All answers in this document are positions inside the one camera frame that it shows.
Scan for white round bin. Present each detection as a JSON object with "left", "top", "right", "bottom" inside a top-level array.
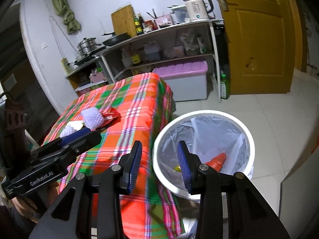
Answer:
[{"left": 152, "top": 110, "right": 256, "bottom": 201}]

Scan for wooden cutting board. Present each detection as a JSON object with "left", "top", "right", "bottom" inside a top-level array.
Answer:
[{"left": 111, "top": 4, "right": 137, "bottom": 38}]

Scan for crumpled plastic bags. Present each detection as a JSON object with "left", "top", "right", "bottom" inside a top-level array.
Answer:
[{"left": 179, "top": 28, "right": 207, "bottom": 55}]

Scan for low wooden shelf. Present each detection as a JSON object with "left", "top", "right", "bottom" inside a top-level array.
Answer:
[{"left": 65, "top": 55, "right": 110, "bottom": 96}]

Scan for steel steamer pot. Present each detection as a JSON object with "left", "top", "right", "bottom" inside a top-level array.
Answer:
[{"left": 77, "top": 37, "right": 102, "bottom": 55}]

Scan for green plastic bottle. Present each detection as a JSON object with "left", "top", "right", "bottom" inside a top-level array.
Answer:
[{"left": 219, "top": 70, "right": 230, "bottom": 100}]

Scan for thin wall cable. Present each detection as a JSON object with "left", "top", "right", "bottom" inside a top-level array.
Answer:
[{"left": 48, "top": 16, "right": 68, "bottom": 60}]

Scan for dark liquid jug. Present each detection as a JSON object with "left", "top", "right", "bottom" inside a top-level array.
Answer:
[{"left": 143, "top": 42, "right": 162, "bottom": 62}]

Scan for clear plastic container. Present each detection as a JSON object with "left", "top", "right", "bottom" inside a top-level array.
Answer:
[{"left": 171, "top": 5, "right": 191, "bottom": 25}]

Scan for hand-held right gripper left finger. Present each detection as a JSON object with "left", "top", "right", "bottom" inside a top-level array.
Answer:
[{"left": 29, "top": 140, "right": 143, "bottom": 239}]

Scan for white kitchen shelf unit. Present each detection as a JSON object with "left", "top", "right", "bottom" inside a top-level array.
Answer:
[{"left": 93, "top": 19, "right": 223, "bottom": 102}]

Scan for yellow label bottle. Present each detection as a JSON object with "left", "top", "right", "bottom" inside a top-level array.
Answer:
[{"left": 131, "top": 47, "right": 141, "bottom": 66}]

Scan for white plastic bottle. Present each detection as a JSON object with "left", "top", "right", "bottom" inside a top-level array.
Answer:
[{"left": 122, "top": 48, "right": 132, "bottom": 68}]

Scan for black induction cooker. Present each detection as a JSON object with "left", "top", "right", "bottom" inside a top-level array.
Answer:
[{"left": 73, "top": 52, "right": 100, "bottom": 65}]

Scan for small plastic bucket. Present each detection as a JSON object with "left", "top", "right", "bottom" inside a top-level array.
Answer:
[{"left": 172, "top": 45, "right": 185, "bottom": 58}]

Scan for red snack wrapper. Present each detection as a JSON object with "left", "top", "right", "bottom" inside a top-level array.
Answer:
[{"left": 101, "top": 107, "right": 122, "bottom": 125}]

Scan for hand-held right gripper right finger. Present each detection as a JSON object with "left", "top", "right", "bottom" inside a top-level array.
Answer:
[{"left": 177, "top": 140, "right": 291, "bottom": 239}]

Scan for yellowed power strip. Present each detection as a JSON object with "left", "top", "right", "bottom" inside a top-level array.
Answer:
[{"left": 61, "top": 58, "right": 71, "bottom": 74}]

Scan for green hanging cloth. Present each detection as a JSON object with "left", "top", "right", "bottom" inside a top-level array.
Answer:
[{"left": 49, "top": 0, "right": 81, "bottom": 34}]

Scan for white foam fruit net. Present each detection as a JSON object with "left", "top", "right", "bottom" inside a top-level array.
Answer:
[
  {"left": 81, "top": 107, "right": 104, "bottom": 130},
  {"left": 59, "top": 126, "right": 75, "bottom": 138}
]

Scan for pink lidded storage box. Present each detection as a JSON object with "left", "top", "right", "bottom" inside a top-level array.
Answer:
[{"left": 152, "top": 60, "right": 208, "bottom": 102}]

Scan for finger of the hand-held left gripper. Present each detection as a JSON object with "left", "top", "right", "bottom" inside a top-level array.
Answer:
[
  {"left": 59, "top": 131, "right": 102, "bottom": 155},
  {"left": 31, "top": 127, "right": 91, "bottom": 156}
]

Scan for clear bin liner bag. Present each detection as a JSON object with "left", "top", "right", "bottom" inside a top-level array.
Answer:
[{"left": 156, "top": 116, "right": 251, "bottom": 197}]

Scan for yellow wooden door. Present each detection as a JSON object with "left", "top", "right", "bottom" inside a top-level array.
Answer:
[{"left": 211, "top": 0, "right": 303, "bottom": 95}]

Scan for person's left hand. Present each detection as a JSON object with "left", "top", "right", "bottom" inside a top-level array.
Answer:
[{"left": 12, "top": 180, "right": 61, "bottom": 220}]

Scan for plaid tablecloth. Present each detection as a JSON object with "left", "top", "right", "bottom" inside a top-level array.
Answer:
[{"left": 41, "top": 73, "right": 186, "bottom": 238}]

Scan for pink utensil holder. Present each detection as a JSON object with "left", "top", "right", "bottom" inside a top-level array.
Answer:
[{"left": 155, "top": 15, "right": 174, "bottom": 29}]

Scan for white electric kettle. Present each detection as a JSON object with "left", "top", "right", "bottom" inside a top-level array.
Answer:
[{"left": 181, "top": 0, "right": 215, "bottom": 22}]

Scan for red plastic bag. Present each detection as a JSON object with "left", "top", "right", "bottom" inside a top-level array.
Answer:
[{"left": 205, "top": 153, "right": 227, "bottom": 173}]

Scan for pink plastic basket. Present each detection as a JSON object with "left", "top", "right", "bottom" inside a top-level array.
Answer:
[{"left": 89, "top": 71, "right": 105, "bottom": 84}]

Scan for black frying pan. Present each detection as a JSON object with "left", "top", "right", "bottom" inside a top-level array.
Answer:
[{"left": 101, "top": 31, "right": 131, "bottom": 47}]

